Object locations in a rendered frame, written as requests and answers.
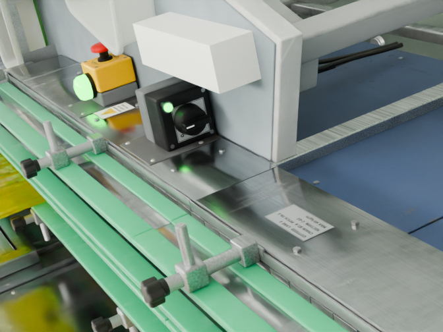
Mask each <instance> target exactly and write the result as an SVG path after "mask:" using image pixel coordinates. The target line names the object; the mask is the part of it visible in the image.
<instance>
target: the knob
mask: <svg viewBox="0 0 443 332"><path fill-rule="evenodd" d="M173 122H174V125H175V128H176V129H177V130H178V131H179V132H180V133H182V134H186V135H190V136H195V135H197V134H200V133H201V132H202V131H203V130H204V129H205V127H206V124H208V123H210V122H212V121H211V117H210V116H209V115H206V114H205V112H204V111H203V110H202V109H201V108H200V107H199V106H198V105H196V104H194V103H185V104H183V105H182V106H180V107H179V108H178V109H177V110H176V112H175V115H174V119H173Z"/></svg>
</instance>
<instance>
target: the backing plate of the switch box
mask: <svg viewBox="0 0 443 332"><path fill-rule="evenodd" d="M220 138H221V137H220V136H218V135H217V134H215V135H212V136H209V137H207V138H204V139H202V140H199V141H197V142H194V143H192V144H189V145H186V146H183V147H182V148H178V149H176V150H173V151H171V152H168V151H166V150H164V149H163V148H161V147H159V146H158V145H156V144H155V143H153V142H151V141H150V140H148V139H147V137H146V135H144V136H141V137H139V138H136V139H134V140H131V141H128V142H125V143H123V144H120V146H121V147H123V148H125V149H126V150H127V151H129V152H130V153H132V154H133V155H135V156H136V157H137V158H139V159H141V160H142V161H143V162H145V163H146V164H148V165H149V166H151V165H153V164H156V163H159V162H161V161H164V160H166V159H169V158H171V157H174V156H176V155H179V154H181V153H184V152H187V151H189V150H192V149H195V148H197V147H200V146H203V145H204V144H207V143H210V142H213V141H215V140H218V139H220Z"/></svg>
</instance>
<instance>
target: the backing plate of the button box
mask: <svg viewBox="0 0 443 332"><path fill-rule="evenodd" d="M132 99H136V96H134V97H131V98H129V99H125V100H123V101H120V102H117V103H114V104H111V105H108V106H106V107H103V106H102V105H100V104H99V103H96V102H95V101H93V100H92V99H88V100H86V101H84V100H82V101H79V102H76V103H73V104H70V105H68V106H65V107H64V108H65V109H67V110H69V111H70V112H71V113H73V114H74V115H76V116H77V117H79V118H81V117H85V116H87V115H90V114H92V113H95V112H98V111H101V110H103V109H107V108H109V107H113V106H115V105H118V104H120V103H124V102H126V101H130V100H132Z"/></svg>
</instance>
